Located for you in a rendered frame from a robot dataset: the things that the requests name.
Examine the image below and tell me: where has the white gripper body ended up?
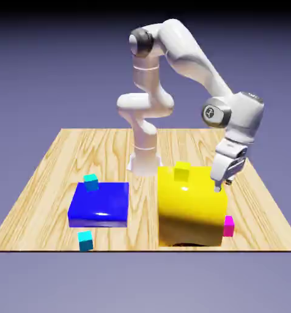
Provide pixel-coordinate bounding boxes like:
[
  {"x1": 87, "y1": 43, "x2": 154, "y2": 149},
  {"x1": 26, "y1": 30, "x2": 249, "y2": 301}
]
[{"x1": 210, "y1": 146, "x2": 248, "y2": 183}]

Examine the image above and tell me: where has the small yellow cube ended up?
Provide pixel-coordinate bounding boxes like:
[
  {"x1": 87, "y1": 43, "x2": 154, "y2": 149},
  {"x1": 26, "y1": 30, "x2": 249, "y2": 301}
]
[{"x1": 174, "y1": 161, "x2": 191, "y2": 183}]

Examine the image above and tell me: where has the small magenta cube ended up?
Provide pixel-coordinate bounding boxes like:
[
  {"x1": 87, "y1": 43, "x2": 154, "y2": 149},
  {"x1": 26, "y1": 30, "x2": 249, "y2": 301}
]
[{"x1": 223, "y1": 215, "x2": 235, "y2": 237}]

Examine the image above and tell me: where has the small cyan cube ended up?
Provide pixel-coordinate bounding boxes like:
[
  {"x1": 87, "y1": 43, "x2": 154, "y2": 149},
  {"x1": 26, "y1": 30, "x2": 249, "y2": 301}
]
[
  {"x1": 83, "y1": 174, "x2": 100, "y2": 192},
  {"x1": 77, "y1": 230, "x2": 94, "y2": 252}
]

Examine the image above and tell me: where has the large yellow box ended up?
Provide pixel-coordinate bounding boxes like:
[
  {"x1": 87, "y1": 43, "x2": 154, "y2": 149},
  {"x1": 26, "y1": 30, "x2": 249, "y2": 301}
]
[{"x1": 157, "y1": 165, "x2": 229, "y2": 247}]

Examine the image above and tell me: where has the large blue box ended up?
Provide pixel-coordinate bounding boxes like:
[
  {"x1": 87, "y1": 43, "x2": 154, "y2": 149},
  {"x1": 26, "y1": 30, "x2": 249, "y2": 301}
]
[{"x1": 67, "y1": 182, "x2": 130, "y2": 228}]

